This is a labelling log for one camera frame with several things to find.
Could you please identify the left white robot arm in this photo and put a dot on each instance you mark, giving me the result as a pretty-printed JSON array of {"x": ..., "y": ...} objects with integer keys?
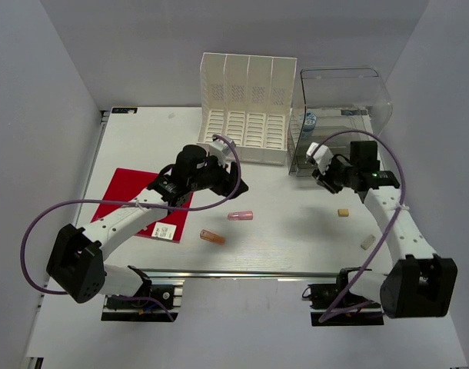
[{"x": 77, "y": 261}]

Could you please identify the white eraser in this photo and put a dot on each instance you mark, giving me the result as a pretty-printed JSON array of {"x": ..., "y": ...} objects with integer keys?
[{"x": 367, "y": 242}]

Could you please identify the pink correction tape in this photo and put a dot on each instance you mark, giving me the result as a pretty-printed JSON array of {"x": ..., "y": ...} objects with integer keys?
[{"x": 240, "y": 216}]

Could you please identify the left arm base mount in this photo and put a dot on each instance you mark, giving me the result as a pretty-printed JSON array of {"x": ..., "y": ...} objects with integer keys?
[{"x": 159, "y": 304}]

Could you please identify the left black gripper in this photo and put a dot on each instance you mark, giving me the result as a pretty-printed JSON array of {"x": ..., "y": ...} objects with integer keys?
[{"x": 224, "y": 177}]

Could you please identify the orange correction tape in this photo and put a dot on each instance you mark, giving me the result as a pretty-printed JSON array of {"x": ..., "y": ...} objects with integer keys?
[{"x": 211, "y": 237}]

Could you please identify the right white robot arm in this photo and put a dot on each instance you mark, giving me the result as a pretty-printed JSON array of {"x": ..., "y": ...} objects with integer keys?
[{"x": 420, "y": 283}]

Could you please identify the white file organizer rack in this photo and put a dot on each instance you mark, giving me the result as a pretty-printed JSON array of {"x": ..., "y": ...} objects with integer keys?
[{"x": 248, "y": 99}]

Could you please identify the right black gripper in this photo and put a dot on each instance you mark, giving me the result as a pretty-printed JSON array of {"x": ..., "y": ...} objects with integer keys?
[{"x": 324, "y": 180}]

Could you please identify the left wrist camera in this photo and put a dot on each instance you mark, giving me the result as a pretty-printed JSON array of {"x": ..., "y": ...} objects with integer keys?
[{"x": 222, "y": 148}]

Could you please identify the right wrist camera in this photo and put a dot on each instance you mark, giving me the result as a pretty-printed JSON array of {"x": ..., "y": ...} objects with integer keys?
[{"x": 319, "y": 156}]

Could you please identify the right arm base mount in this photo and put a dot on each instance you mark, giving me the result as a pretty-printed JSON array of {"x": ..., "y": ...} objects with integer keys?
[{"x": 321, "y": 295}]

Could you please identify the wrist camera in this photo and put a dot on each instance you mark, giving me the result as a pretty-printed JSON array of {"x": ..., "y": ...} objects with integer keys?
[
  {"x": 319, "y": 156},
  {"x": 222, "y": 148}
]

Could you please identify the blue lidded jar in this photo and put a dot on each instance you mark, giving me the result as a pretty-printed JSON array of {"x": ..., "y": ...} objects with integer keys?
[{"x": 308, "y": 120}]

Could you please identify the yellow eraser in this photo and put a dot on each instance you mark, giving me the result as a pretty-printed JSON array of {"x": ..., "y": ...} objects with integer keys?
[{"x": 343, "y": 212}]

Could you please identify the clear acrylic storage box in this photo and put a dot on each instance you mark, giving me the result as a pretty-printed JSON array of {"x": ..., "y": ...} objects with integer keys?
[{"x": 342, "y": 98}]

